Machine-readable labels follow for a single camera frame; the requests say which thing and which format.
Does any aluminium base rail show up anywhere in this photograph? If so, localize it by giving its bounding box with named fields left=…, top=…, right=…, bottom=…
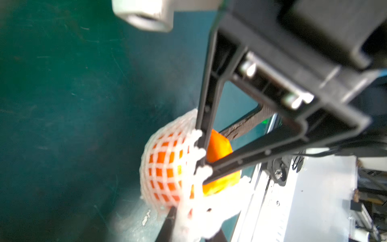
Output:
left=231, top=155, right=357, bottom=242

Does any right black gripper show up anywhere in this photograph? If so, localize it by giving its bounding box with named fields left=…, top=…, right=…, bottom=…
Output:
left=211, top=1, right=387, bottom=157

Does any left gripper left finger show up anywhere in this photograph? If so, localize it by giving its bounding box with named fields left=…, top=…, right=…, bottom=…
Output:
left=155, top=207, right=176, bottom=242

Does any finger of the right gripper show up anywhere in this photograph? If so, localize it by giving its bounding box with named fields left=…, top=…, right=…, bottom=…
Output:
left=204, top=121, right=371, bottom=185
left=196, top=31, right=251, bottom=151

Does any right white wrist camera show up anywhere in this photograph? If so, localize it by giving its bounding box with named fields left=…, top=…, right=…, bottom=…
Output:
left=111, top=0, right=222, bottom=32

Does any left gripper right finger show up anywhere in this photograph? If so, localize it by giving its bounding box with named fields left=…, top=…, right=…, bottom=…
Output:
left=207, top=229, right=228, bottom=242

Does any netted orange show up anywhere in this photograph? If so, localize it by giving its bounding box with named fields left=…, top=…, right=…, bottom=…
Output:
left=139, top=109, right=253, bottom=242

